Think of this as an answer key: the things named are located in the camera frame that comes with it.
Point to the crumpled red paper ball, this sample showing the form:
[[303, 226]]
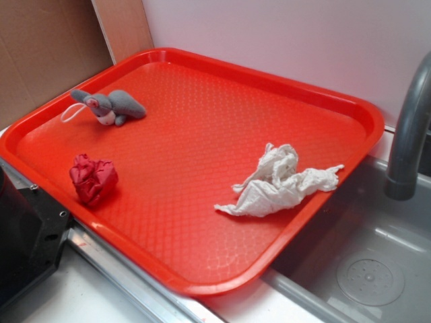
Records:
[[93, 179]]

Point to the white paper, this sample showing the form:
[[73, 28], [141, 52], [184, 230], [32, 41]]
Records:
[[276, 184]]

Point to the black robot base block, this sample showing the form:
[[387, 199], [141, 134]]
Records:
[[33, 231]]

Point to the silver metal counter rail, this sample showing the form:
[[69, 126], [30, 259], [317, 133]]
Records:
[[94, 283]]

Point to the red plastic tray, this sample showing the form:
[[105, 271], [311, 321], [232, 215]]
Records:
[[207, 125]]

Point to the grey plush mouse toy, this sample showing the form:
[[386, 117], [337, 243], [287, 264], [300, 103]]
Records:
[[112, 109]]

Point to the brown cardboard panel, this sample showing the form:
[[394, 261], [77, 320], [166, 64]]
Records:
[[47, 47]]

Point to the grey sink basin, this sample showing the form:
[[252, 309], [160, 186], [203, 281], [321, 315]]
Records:
[[363, 257]]

